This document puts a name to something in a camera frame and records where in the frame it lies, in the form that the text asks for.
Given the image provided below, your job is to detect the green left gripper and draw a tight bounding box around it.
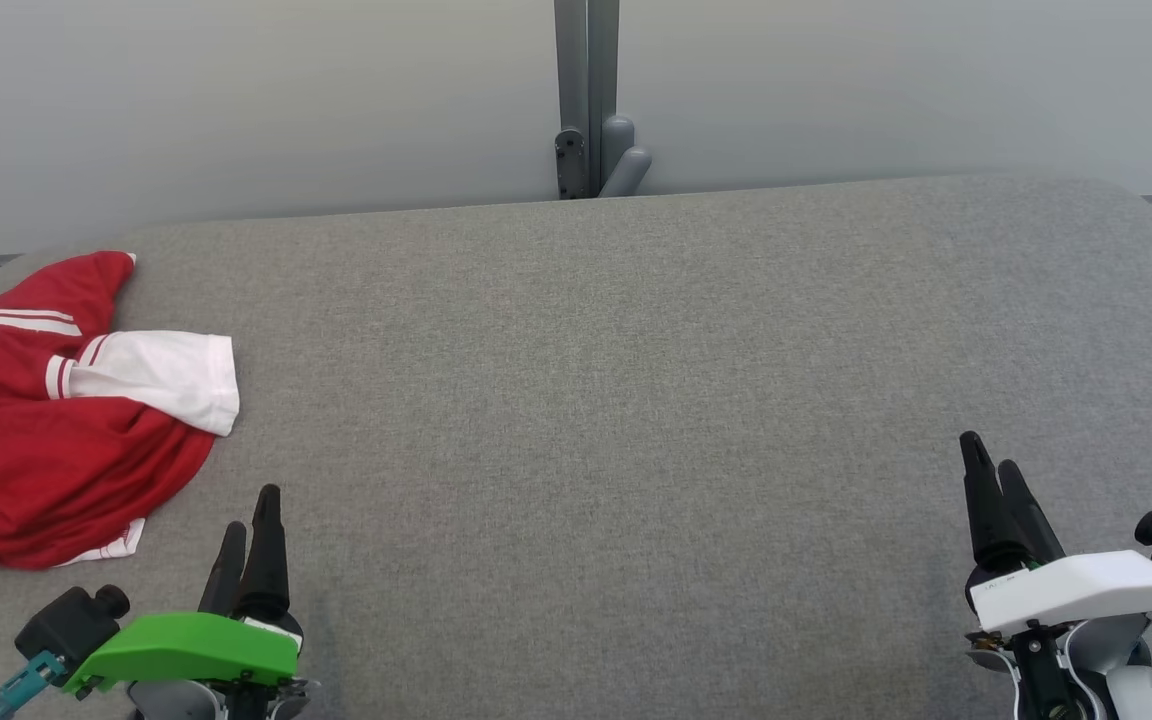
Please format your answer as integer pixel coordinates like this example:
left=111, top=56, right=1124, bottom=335
left=61, top=485, right=307, bottom=698

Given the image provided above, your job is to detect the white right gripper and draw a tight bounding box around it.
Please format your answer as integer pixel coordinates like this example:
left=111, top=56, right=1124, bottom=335
left=959, top=432, right=1152, bottom=637

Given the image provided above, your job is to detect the red jersey with white sleeves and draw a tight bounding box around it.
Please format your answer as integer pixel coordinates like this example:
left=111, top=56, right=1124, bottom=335
left=0, top=250, right=240, bottom=481

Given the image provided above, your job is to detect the teal cable connector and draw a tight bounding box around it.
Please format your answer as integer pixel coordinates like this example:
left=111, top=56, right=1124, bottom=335
left=0, top=650, right=69, bottom=720

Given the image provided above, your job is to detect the black hinge bracket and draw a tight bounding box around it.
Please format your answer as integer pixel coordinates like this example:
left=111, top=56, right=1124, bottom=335
left=554, top=128, right=589, bottom=199

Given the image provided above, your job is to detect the grey metal post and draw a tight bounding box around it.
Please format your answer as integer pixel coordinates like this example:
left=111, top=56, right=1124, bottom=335
left=553, top=0, right=621, bottom=199

